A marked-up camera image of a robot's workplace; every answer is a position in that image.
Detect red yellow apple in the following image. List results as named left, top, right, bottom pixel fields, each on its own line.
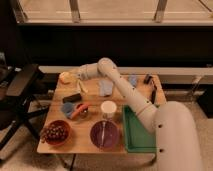
left=59, top=72, right=71, bottom=84

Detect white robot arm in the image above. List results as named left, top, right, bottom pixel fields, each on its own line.
left=69, top=58, right=205, bottom=171

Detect white plastic cup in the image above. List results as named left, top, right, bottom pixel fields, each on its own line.
left=101, top=101, right=117, bottom=119

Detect black rectangular block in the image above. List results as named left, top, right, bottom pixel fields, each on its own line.
left=62, top=93, right=82, bottom=103

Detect orange carrot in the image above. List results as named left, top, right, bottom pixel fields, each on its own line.
left=70, top=102, right=90, bottom=120

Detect blue folded cloth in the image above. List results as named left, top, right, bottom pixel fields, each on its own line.
left=99, top=79, right=114, bottom=97

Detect small glass jar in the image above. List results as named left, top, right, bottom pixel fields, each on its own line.
left=79, top=109, right=88, bottom=119

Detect white spoon in bowl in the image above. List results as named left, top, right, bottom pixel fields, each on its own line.
left=101, top=121, right=106, bottom=143

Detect bunch of dark grapes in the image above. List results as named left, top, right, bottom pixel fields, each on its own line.
left=41, top=125, right=67, bottom=141

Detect black office chair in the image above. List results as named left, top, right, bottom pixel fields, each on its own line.
left=0, top=52, right=49, bottom=150

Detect red bowl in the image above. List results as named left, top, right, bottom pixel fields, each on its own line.
left=41, top=120, right=71, bottom=146

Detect purple bowl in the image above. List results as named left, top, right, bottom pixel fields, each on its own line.
left=90, top=120, right=120, bottom=150

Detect small black object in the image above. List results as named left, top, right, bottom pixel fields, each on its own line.
left=143, top=75, right=152, bottom=84

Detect green plastic tray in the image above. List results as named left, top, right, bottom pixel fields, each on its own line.
left=122, top=105, right=156, bottom=153

